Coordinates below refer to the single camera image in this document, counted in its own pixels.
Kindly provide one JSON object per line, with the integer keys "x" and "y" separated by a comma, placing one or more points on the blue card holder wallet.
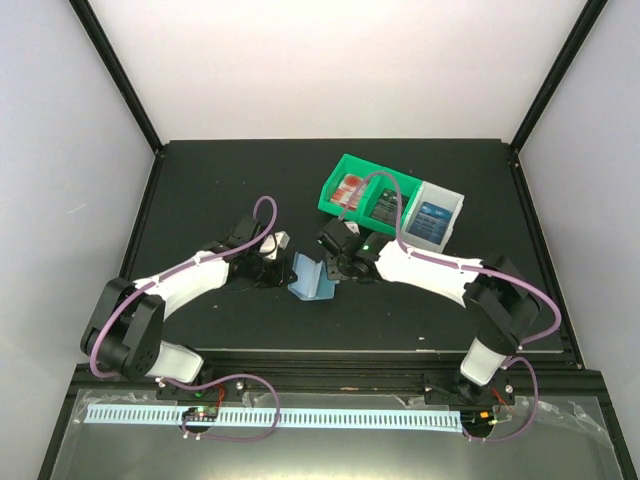
{"x": 311, "y": 279}

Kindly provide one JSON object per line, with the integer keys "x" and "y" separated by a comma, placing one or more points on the blue credit card stack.
{"x": 430, "y": 223}

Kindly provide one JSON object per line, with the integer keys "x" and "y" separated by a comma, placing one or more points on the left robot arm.
{"x": 124, "y": 335}

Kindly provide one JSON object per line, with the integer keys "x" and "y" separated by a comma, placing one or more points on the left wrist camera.
{"x": 273, "y": 244}

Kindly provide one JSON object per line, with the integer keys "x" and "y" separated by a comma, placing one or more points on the white slotted cable duct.
{"x": 301, "y": 418}

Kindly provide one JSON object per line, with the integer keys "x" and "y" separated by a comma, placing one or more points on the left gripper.
{"x": 280, "y": 278}

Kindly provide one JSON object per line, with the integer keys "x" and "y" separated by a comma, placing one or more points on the red white credit card stack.
{"x": 345, "y": 190}

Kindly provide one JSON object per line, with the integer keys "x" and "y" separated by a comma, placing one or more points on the right small circuit board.
{"x": 479, "y": 419}

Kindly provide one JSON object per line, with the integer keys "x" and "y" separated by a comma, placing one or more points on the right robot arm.
{"x": 501, "y": 308}

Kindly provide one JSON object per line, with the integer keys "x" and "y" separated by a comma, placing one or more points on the right black frame post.
{"x": 572, "y": 45}

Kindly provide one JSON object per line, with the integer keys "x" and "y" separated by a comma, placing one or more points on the green bin with black cards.
{"x": 409, "y": 187}

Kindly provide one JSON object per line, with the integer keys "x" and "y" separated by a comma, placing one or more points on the black credit card stack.
{"x": 385, "y": 208}

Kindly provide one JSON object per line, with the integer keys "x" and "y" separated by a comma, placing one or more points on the white bin with blue cards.
{"x": 438, "y": 196}

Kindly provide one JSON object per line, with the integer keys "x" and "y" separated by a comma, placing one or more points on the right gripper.
{"x": 332, "y": 268}

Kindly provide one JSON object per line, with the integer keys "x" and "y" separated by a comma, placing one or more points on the green bin with red cards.
{"x": 347, "y": 164}

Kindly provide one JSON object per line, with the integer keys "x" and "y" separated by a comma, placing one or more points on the left small circuit board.
{"x": 198, "y": 414}

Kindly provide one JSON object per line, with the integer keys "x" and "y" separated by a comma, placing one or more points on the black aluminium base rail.
{"x": 378, "y": 372}

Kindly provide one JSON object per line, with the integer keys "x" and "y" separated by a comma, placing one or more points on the small circuit board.
{"x": 198, "y": 414}
{"x": 479, "y": 419}

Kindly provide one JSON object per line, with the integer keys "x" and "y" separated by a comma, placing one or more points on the left black frame post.
{"x": 103, "y": 47}

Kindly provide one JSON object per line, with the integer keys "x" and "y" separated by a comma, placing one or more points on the black frame post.
{"x": 103, "y": 47}
{"x": 572, "y": 45}

